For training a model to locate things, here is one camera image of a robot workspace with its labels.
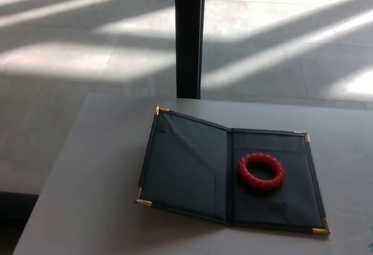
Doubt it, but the black vertical pillar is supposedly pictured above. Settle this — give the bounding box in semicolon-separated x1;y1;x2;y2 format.
174;0;207;99

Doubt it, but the black USC diary folder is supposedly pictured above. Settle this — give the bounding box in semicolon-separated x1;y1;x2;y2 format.
133;106;331;236

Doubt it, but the red twisted ring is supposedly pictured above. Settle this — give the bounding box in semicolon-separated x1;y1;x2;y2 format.
237;152;286;194

